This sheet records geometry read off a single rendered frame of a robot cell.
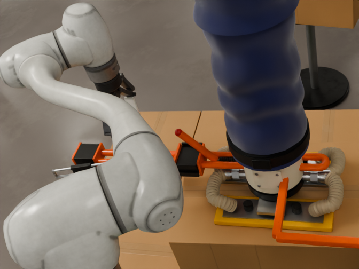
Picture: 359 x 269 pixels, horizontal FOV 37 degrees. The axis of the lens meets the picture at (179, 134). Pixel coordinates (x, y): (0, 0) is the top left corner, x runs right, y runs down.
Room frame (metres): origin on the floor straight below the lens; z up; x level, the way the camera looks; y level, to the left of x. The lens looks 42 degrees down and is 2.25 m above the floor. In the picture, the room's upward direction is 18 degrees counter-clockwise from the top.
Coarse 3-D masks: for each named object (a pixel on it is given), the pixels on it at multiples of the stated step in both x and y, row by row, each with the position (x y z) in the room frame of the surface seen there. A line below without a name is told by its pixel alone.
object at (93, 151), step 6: (84, 144) 1.36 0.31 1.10; (90, 144) 1.35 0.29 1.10; (96, 144) 1.34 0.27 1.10; (102, 144) 1.34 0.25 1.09; (78, 150) 1.34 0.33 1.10; (84, 150) 1.33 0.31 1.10; (90, 150) 1.32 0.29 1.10; (96, 150) 1.32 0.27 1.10; (72, 156) 1.32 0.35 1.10; (78, 156) 1.31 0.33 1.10; (84, 156) 1.30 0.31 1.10; (90, 156) 1.30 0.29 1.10; (96, 156) 1.29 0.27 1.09; (102, 156) 1.32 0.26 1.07; (78, 162) 1.31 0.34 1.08; (84, 162) 1.30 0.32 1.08; (90, 162) 1.29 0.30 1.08; (96, 162) 1.28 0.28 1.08
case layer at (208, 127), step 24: (168, 120) 2.00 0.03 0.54; (192, 120) 1.94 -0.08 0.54; (216, 120) 1.89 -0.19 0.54; (312, 120) 1.69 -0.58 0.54; (336, 120) 1.64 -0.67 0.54; (168, 144) 1.83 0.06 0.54; (216, 144) 1.73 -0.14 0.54; (120, 240) 1.39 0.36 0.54; (144, 240) 1.35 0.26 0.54; (168, 240) 1.31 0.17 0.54; (120, 264) 1.27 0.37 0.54; (144, 264) 1.24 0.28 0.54; (168, 264) 1.20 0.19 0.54
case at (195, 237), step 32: (352, 160) 1.07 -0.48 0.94; (192, 192) 1.15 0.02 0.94; (224, 192) 1.11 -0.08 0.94; (320, 192) 1.00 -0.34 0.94; (352, 192) 0.96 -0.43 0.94; (192, 224) 1.03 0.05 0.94; (352, 224) 0.86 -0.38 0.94; (192, 256) 0.97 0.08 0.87; (224, 256) 0.93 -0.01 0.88; (256, 256) 0.89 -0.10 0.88; (288, 256) 0.86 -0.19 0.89; (320, 256) 0.82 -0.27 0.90; (352, 256) 0.79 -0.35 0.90
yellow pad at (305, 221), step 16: (240, 208) 1.01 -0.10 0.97; (256, 208) 0.99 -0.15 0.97; (288, 208) 0.96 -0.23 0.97; (304, 208) 0.94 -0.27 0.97; (224, 224) 0.99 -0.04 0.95; (240, 224) 0.97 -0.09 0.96; (256, 224) 0.94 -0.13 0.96; (272, 224) 0.92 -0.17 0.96; (288, 224) 0.91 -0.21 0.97; (304, 224) 0.89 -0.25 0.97; (320, 224) 0.87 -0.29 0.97
